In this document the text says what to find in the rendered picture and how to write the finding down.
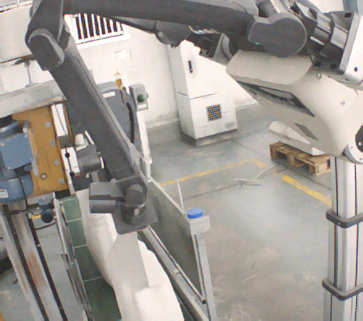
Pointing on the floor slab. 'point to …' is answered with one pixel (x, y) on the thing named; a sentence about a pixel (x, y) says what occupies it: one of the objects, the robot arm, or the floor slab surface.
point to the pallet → (318, 167)
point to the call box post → (206, 276)
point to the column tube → (28, 263)
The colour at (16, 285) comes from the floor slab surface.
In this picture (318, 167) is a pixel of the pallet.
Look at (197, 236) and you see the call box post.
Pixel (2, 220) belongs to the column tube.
